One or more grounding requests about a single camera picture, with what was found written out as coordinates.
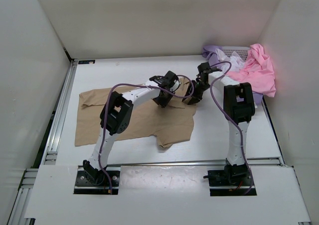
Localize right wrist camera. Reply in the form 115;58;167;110
197;62;211;74

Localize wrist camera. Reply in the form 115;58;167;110
149;71;178;88
197;62;211;74

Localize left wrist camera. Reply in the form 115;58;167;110
149;71;178;88

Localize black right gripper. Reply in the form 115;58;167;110
182;80;212;106

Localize beige t shirt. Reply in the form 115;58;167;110
75;88;196;148

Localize white t shirt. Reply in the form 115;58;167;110
215;49;245;72

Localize aluminium frame rail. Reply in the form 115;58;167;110
7;58;286;225

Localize lavender t shirt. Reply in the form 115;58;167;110
201;45;263;105

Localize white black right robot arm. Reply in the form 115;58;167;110
184;70;255;185

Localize white plastic laundry basket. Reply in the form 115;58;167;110
221;47;248;73

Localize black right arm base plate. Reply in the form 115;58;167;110
203;170;257;197

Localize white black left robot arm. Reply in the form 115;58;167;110
83;75;180;188

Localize pink t shirt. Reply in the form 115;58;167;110
227;44;276;98

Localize small label sticker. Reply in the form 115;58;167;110
78;60;95;65

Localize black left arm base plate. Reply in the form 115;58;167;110
73;166;121;195

